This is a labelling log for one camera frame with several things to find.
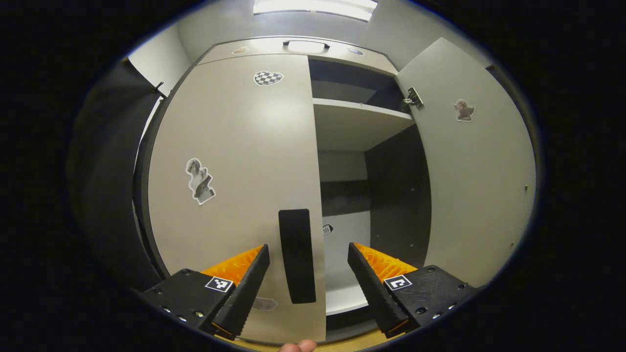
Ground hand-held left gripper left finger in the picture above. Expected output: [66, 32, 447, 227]
[142, 244, 270, 341]

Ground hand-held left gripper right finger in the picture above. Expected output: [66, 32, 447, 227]
[347, 242, 477, 339]

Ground metal drawer handle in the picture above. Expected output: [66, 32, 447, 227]
[283, 40, 330, 53]

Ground metal door hinge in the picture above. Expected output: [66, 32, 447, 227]
[402, 87, 424, 109]

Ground white wide cabinet shelf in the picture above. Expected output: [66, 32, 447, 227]
[313, 98, 416, 152]

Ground white double-door shoe cabinet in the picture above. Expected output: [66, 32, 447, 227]
[133, 35, 433, 344]

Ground white thin cabinet shelf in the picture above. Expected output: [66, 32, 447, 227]
[323, 283, 373, 316]

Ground white cabinet door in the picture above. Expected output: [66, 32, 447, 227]
[395, 38, 537, 289]
[147, 54, 327, 344]

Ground black door handle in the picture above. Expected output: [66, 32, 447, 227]
[278, 209, 317, 305]

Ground white cabinet drawer front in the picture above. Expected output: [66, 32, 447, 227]
[198, 37, 399, 76]

